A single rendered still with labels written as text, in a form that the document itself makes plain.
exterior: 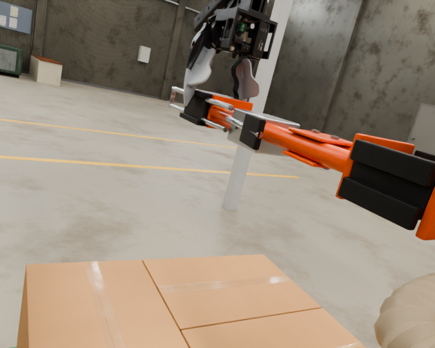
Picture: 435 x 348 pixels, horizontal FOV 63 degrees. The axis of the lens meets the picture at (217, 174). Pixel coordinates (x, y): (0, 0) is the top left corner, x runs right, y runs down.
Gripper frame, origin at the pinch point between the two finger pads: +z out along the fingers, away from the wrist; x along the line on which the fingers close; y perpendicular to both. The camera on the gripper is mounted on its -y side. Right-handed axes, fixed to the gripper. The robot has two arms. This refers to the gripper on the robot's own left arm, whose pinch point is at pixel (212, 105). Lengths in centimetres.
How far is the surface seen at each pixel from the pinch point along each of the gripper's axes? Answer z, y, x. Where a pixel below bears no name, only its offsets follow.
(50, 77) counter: 103, -1183, 76
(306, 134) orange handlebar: -0.8, 25.1, -2.2
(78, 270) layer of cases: 68, -59, -4
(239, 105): -1.2, 4.6, 2.2
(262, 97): 0, -243, 187
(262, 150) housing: 2.9, 17.5, -1.2
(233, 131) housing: 1.9, 12.0, -2.4
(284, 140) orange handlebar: 0.6, 22.0, -2.2
